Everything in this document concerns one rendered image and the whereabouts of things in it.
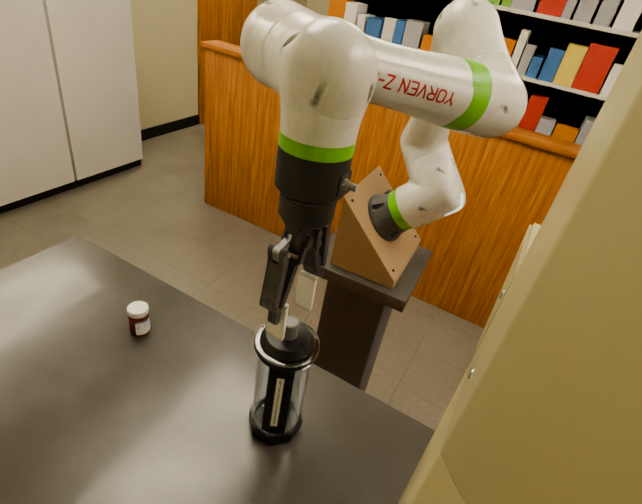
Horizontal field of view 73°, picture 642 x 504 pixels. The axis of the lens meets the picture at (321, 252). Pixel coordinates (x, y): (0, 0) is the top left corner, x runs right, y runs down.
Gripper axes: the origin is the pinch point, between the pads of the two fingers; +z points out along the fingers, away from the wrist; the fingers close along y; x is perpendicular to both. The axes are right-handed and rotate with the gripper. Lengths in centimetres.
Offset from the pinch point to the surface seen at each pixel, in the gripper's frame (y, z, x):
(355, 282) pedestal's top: 52, 31, 7
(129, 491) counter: -23.3, 30.2, 12.1
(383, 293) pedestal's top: 52, 30, -2
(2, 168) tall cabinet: 85, 91, 254
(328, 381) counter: 15.5, 30.2, -3.8
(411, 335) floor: 148, 124, -4
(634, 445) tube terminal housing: -29, -31, -31
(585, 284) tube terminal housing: -25, -35, -27
